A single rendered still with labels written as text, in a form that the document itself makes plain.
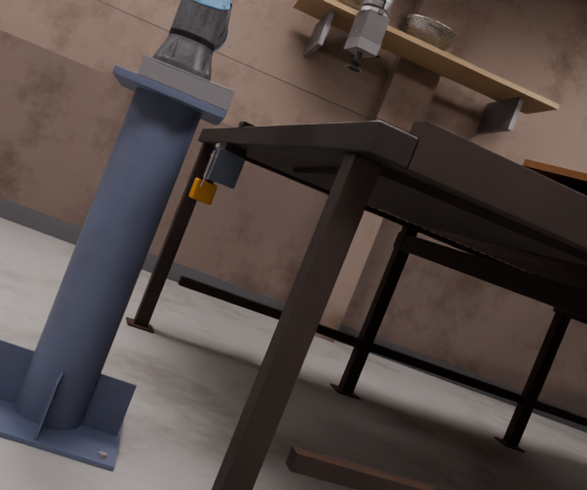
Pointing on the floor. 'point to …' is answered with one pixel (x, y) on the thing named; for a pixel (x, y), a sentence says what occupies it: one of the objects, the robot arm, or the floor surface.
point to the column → (93, 293)
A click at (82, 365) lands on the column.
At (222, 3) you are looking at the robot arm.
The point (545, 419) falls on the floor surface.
